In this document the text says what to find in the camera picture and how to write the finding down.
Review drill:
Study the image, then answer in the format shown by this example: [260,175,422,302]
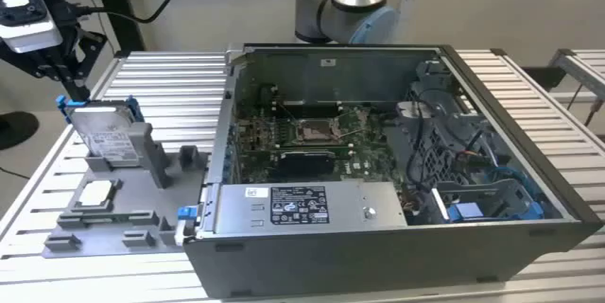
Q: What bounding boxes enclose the green motherboard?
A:
[228,103,407,185]

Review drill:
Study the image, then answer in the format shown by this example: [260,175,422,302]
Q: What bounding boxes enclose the blue wire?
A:
[485,164,540,207]

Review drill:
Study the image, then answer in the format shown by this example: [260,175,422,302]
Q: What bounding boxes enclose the black connector coloured wires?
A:
[454,150,489,171]

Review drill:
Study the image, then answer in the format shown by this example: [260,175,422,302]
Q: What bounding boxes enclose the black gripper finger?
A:
[59,67,92,103]

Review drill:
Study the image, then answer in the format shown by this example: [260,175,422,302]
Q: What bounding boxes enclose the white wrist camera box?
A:
[0,19,63,53]

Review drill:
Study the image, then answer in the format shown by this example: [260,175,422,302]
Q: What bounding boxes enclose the CPU socket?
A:
[295,118,339,143]

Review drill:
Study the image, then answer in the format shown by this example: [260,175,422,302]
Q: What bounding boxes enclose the grey parts rack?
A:
[40,122,212,258]

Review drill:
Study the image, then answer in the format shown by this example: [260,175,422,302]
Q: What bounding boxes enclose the metal slat side table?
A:
[548,47,605,105]

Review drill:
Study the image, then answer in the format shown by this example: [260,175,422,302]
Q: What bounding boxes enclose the silver power supply unit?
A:
[212,181,409,235]

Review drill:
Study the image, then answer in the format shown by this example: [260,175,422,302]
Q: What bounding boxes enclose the black bracket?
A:
[521,65,566,92]

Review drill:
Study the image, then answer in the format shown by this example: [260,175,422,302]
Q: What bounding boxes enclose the black round fan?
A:
[258,84,278,106]

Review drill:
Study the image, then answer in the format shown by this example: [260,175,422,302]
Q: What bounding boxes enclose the black RAM slot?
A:
[274,142,354,151]
[274,101,342,110]

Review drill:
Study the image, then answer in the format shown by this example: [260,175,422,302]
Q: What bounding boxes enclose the black upright post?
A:
[87,0,147,52]

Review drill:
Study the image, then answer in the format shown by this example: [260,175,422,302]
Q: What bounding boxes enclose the black graphics card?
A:
[278,150,337,177]

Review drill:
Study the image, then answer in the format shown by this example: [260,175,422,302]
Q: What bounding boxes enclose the thin metal locking lever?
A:
[276,100,299,122]

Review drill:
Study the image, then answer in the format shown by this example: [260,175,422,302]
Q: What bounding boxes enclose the silver CPU chip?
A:
[76,179,120,208]

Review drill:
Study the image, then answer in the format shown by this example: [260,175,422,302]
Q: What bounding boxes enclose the grey metal disk bay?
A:
[386,60,568,226]

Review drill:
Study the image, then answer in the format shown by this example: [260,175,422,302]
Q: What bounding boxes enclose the hard disk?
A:
[55,94,146,168]

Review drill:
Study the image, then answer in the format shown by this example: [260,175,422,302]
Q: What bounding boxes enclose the black round stand foot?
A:
[0,110,40,151]

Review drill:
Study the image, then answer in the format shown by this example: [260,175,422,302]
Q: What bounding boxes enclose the black wire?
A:
[405,86,478,193]

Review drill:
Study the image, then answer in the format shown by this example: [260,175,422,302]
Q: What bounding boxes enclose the blue carrier in bay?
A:
[446,202,486,219]

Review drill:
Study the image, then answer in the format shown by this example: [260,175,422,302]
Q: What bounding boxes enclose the open grey PC case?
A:
[182,42,605,299]

